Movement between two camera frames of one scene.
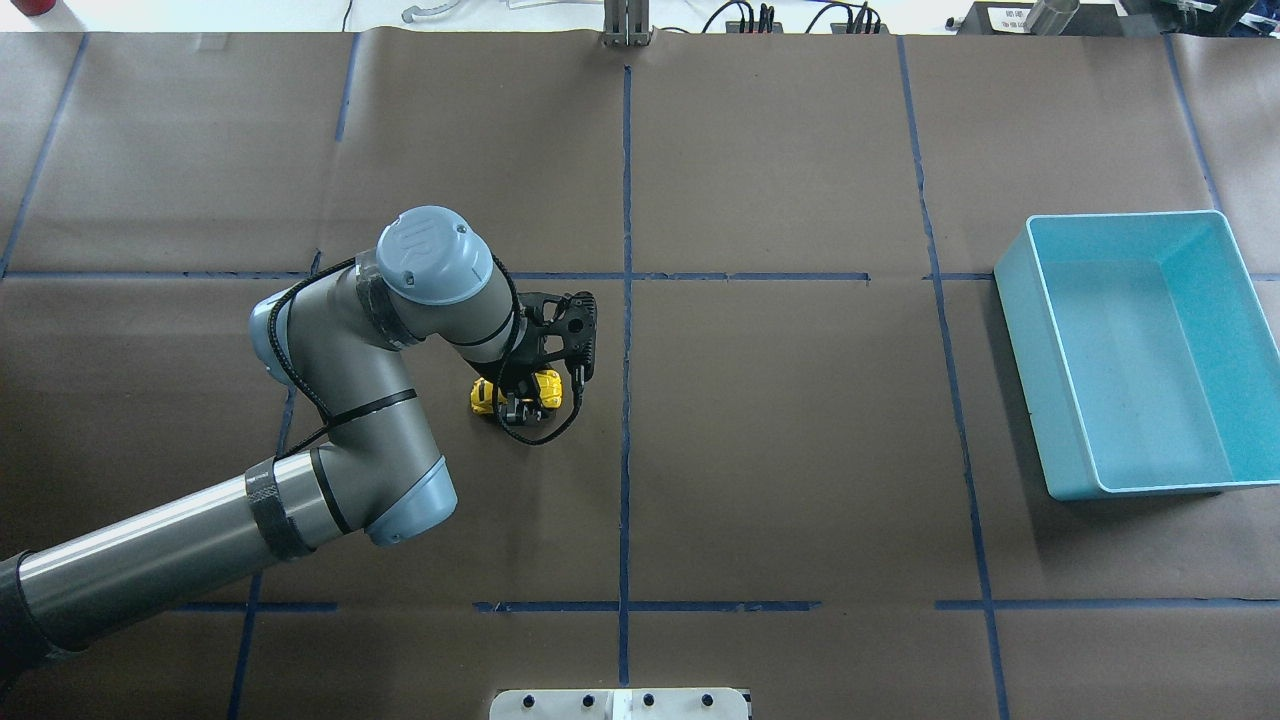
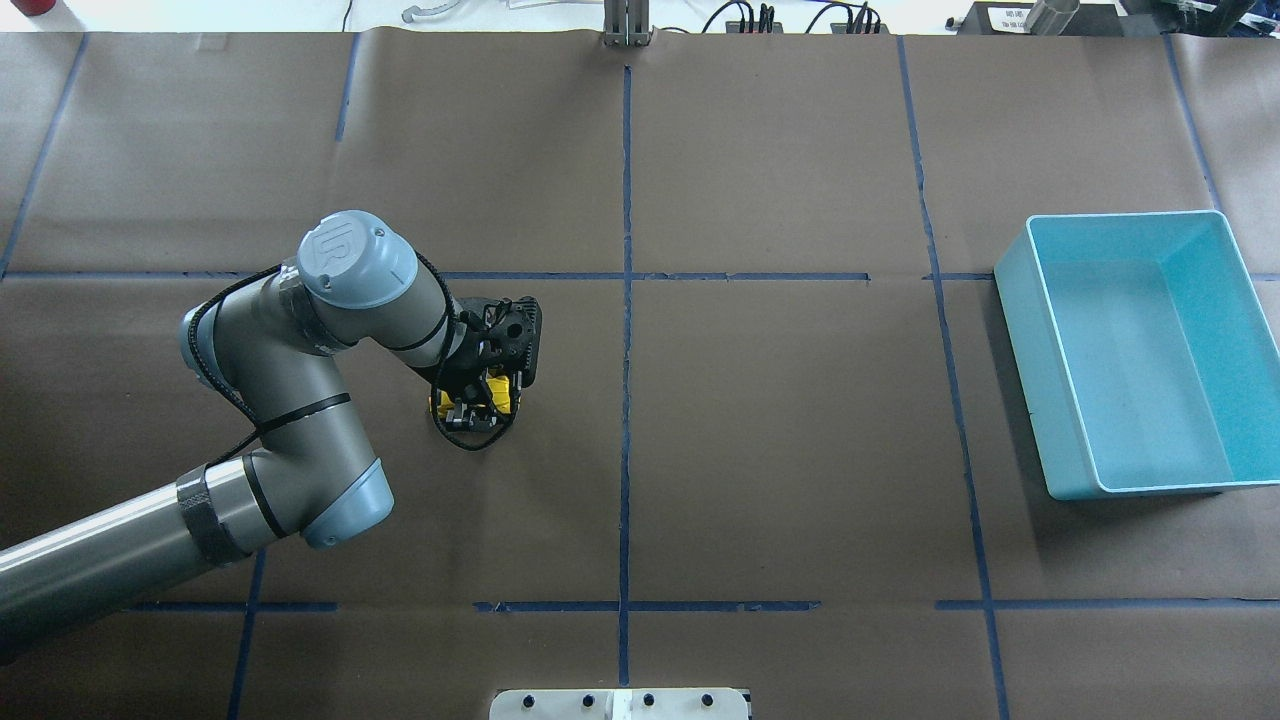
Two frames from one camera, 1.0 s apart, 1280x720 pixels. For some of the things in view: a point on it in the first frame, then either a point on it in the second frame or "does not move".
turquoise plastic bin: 1147,356 does not move
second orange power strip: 838,28 does not move
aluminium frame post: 626,23 does not move
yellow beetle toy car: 548,381 → 499,386
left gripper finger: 514,408 → 471,417
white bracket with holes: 620,704 does not move
